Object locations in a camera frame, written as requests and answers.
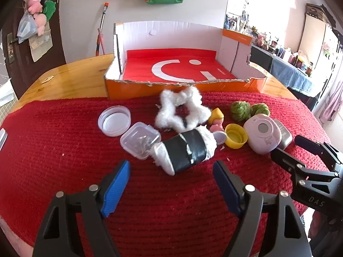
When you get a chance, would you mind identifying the pink hanging cloth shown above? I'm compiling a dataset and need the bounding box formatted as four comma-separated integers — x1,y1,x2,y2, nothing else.
320,80,343,124

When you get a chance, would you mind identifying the grey earbud case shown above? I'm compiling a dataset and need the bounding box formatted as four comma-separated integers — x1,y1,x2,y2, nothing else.
273,119,293,150

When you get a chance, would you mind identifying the brown paper envelope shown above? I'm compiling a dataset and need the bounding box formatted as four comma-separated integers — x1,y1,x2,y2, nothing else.
28,24,54,63

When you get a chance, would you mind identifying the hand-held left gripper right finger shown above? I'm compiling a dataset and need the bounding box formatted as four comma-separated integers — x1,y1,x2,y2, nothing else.
213,160,314,257

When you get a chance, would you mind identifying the pink stick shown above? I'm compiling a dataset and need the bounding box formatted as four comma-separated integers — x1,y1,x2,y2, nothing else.
97,28,105,55

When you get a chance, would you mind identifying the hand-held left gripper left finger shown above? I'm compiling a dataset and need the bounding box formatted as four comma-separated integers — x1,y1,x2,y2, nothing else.
32,160,132,257

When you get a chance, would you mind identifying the white fluffy star scrunchie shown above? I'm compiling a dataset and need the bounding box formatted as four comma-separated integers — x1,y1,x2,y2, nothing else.
155,86,211,133

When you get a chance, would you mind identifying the small square clear plastic container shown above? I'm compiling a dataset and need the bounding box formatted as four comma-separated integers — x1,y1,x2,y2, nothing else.
120,122,162,160

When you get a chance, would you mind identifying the clear plastic bag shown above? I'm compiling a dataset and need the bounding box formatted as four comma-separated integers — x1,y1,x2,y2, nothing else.
17,13,38,43

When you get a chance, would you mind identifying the white fluffy roll black tape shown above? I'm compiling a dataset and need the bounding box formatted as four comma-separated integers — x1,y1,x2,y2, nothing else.
150,128,217,176

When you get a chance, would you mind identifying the metal door handle plate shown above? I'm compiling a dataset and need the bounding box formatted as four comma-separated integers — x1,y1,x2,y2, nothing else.
7,32,17,65

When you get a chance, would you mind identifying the row of bottles and jars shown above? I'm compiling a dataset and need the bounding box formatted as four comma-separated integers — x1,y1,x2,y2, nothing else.
225,11,322,77

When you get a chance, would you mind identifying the green yarn pompom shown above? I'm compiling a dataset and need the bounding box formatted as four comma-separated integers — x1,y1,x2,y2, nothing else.
250,103,271,118
230,101,252,122

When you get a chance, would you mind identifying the small yellow-haired pink doll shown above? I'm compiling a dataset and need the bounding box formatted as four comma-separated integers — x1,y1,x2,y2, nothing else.
208,108,227,146

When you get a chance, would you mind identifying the dark brown door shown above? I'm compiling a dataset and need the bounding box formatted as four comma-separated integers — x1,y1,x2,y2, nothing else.
0,0,67,99

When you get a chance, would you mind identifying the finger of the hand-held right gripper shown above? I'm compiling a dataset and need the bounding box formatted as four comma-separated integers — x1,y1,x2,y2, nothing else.
271,148,335,185
295,135,343,170

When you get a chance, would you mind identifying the green plush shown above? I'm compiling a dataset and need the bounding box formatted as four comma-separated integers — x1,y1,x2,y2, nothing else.
43,0,57,22

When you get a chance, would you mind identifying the white wardrobe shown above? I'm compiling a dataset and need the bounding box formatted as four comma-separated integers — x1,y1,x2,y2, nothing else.
295,4,343,91

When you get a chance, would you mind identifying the red knitted mat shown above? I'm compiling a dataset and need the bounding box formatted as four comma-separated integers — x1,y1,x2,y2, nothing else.
0,91,334,257

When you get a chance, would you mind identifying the pale pink round device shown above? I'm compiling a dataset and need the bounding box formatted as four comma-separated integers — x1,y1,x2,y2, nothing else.
243,114,282,155

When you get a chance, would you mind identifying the round clear plastic lid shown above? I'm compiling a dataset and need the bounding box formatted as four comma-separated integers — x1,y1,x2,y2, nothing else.
98,105,132,137

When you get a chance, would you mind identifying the yellow bottle cap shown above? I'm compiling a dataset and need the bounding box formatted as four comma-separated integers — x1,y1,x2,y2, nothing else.
224,123,247,149

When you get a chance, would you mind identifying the orange and white cardboard box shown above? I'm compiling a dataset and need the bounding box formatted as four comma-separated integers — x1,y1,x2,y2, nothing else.
104,21,268,101

